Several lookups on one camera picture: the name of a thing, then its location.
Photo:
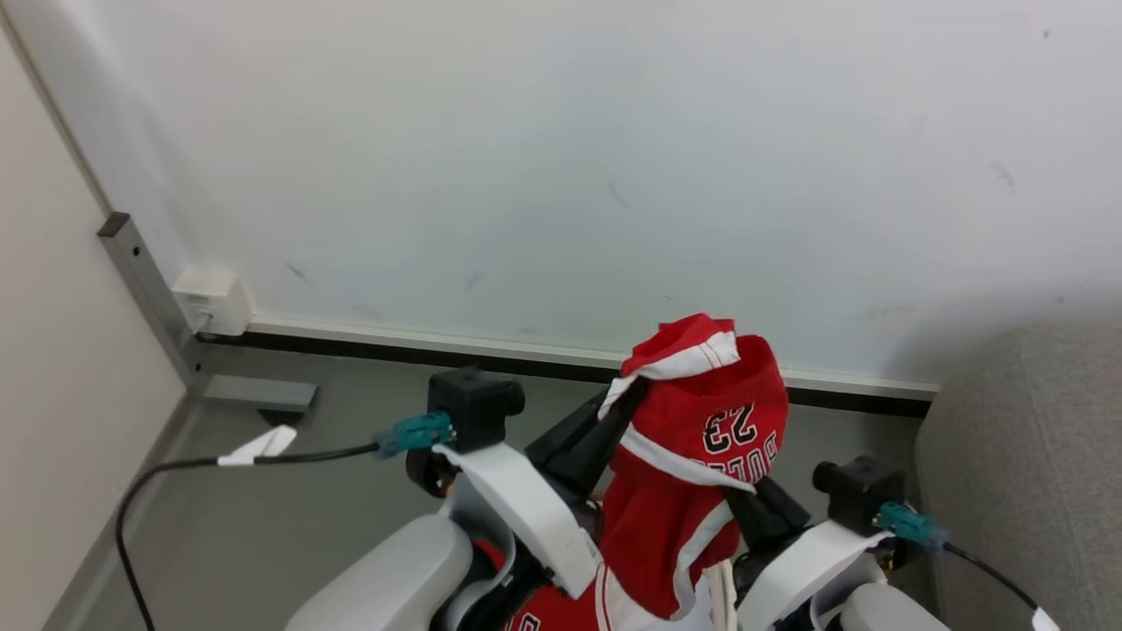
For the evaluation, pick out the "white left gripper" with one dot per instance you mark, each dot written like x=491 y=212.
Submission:
x=526 y=508

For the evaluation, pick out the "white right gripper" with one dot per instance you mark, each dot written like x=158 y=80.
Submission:
x=806 y=561

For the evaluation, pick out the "red basketball jersey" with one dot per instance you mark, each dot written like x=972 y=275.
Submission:
x=701 y=412

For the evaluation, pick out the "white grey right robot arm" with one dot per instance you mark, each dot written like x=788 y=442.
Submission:
x=890 y=609

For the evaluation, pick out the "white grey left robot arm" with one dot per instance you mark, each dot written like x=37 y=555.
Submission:
x=386 y=578

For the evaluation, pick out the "white and black baseboard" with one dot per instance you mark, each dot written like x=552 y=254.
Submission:
x=543 y=355

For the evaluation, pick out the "grey fabric sofa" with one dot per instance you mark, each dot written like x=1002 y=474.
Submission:
x=1026 y=473

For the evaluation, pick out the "grey metal floor plate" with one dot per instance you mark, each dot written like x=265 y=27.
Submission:
x=261 y=393

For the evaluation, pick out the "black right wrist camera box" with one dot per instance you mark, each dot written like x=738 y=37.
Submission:
x=863 y=495

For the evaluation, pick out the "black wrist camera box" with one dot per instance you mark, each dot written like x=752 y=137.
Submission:
x=863 y=495
x=473 y=407

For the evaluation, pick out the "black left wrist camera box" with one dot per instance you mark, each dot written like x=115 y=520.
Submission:
x=473 y=407

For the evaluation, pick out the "white wall socket box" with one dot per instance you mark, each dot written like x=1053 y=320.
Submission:
x=213 y=302

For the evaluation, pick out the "grey metal post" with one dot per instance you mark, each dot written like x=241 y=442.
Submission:
x=149 y=289

